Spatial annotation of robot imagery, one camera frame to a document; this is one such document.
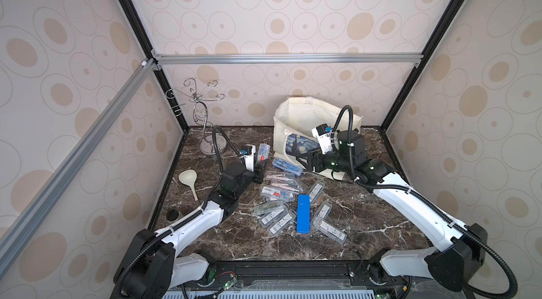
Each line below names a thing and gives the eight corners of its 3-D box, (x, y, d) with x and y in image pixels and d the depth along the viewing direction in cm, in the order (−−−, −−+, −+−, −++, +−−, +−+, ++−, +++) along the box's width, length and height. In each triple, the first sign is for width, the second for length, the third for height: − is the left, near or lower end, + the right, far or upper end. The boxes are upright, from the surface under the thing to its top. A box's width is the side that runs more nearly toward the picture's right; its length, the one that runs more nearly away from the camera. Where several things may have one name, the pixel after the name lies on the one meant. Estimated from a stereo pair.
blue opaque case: (296, 233, 85) (297, 231, 83) (296, 196, 95) (297, 194, 93) (310, 234, 85) (311, 232, 83) (309, 197, 95) (309, 195, 93)
